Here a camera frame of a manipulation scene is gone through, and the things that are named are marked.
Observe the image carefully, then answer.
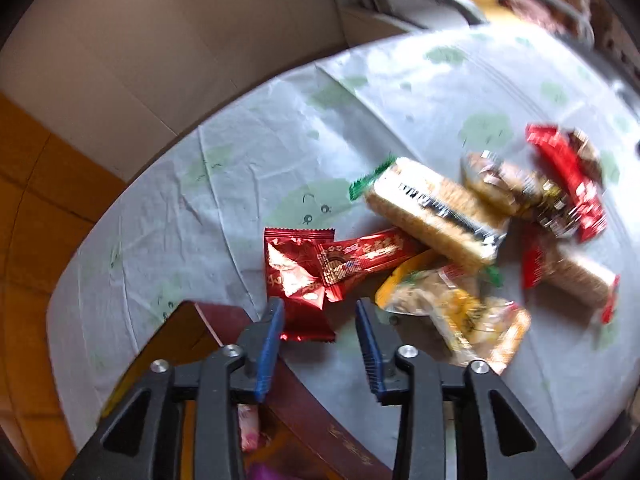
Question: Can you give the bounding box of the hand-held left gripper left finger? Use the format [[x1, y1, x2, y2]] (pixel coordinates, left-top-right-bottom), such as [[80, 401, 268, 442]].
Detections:
[[62, 297, 286, 480]]

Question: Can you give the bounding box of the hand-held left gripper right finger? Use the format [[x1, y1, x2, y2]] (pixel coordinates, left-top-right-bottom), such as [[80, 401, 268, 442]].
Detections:
[[355, 297, 576, 480]]

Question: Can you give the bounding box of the shiny red foil snack packet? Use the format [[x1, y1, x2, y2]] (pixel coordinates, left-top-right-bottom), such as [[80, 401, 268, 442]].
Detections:
[[263, 227, 337, 344]]

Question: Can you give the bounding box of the maroon gift box gold interior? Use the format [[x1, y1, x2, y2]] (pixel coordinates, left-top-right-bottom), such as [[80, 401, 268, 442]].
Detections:
[[102, 300, 396, 480]]

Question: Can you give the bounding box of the yellow clear snack packet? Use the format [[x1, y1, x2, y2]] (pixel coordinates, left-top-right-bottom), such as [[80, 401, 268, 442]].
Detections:
[[375, 249, 532, 377]]

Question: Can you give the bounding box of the long red patterned snack packet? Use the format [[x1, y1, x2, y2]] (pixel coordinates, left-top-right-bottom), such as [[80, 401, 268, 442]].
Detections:
[[319, 226, 427, 303]]

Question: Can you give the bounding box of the green-ended rice cracker bar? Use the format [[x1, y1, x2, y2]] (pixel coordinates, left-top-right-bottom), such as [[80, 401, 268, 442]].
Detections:
[[348, 156, 512, 288]]

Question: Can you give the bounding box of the brown sesame snack packet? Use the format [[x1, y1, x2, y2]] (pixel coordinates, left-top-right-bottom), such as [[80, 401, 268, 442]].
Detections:
[[461, 151, 583, 237]]

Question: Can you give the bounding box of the red-ended rice cracker bar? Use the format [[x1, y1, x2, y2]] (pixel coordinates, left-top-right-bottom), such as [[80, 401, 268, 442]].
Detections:
[[521, 237, 621, 324]]

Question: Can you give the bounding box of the red and brown snack packet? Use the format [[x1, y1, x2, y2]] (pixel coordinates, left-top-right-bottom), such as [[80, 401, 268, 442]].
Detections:
[[525, 124, 609, 244]]

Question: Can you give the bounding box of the pink wrapped candy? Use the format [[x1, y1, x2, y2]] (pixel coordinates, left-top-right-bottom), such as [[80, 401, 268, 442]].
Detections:
[[238, 404, 262, 453]]

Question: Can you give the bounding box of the pale green-spotted tablecloth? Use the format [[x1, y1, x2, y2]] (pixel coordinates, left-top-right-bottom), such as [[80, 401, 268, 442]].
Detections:
[[47, 22, 640, 467]]

